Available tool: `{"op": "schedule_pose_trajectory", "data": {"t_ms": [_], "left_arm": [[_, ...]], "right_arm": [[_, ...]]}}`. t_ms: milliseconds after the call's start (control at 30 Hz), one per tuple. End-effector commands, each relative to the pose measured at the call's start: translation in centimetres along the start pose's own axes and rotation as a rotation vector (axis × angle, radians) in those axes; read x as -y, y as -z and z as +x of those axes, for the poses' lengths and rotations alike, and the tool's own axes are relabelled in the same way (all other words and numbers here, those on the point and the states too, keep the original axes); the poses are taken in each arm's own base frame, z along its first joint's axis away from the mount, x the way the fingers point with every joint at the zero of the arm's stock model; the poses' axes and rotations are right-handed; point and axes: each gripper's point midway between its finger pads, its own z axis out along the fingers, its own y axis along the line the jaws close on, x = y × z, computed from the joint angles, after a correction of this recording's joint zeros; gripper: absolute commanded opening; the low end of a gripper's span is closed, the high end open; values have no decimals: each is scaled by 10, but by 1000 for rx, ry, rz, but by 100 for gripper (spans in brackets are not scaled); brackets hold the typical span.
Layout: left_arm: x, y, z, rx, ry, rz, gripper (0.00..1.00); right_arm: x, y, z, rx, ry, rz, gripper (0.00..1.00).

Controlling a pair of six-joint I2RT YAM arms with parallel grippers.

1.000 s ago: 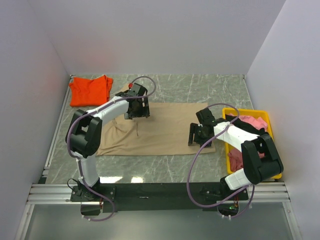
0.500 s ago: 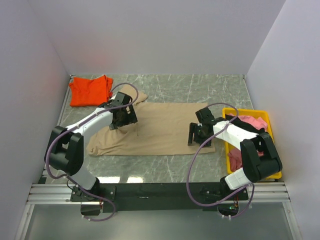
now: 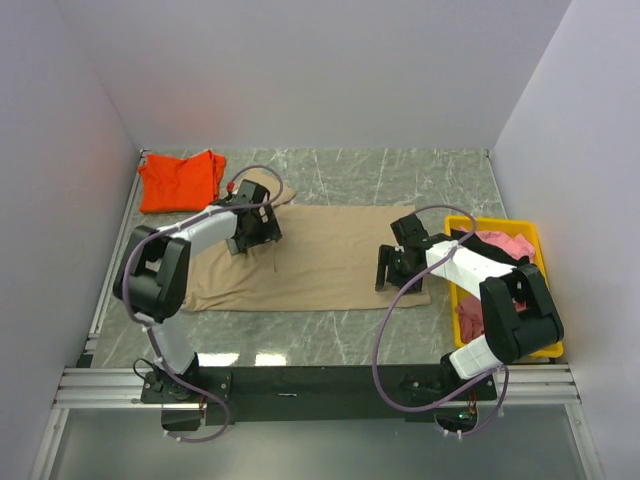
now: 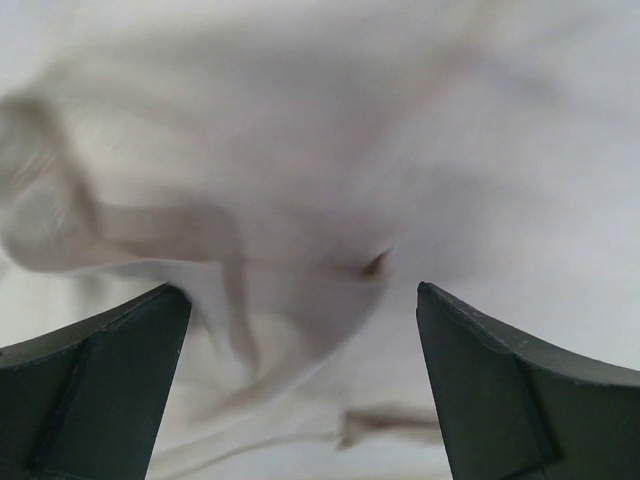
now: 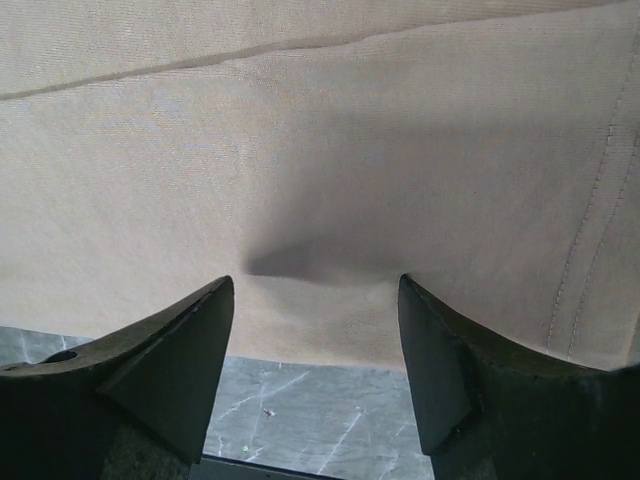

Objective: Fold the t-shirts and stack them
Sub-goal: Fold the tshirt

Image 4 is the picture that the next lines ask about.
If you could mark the beige t shirt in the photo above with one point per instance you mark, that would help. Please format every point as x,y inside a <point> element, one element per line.
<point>298,168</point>

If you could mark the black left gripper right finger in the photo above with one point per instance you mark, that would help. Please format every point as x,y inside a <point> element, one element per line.
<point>512,406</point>

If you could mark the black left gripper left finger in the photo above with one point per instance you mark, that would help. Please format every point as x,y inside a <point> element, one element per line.
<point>86,401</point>

